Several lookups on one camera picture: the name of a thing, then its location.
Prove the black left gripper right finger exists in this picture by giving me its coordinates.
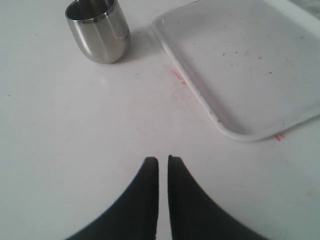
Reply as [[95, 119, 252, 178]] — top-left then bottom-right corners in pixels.
[[167, 155, 265, 240]]

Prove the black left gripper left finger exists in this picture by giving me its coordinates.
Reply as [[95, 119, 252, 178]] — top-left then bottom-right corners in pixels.
[[68, 157, 159, 240]]

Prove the steel cup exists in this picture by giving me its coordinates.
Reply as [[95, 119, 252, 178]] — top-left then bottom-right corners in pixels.
[[65, 0, 131, 64]]

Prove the white rectangular plastic tray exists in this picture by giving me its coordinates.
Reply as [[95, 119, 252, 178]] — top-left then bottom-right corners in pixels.
[[152, 0, 320, 141]]

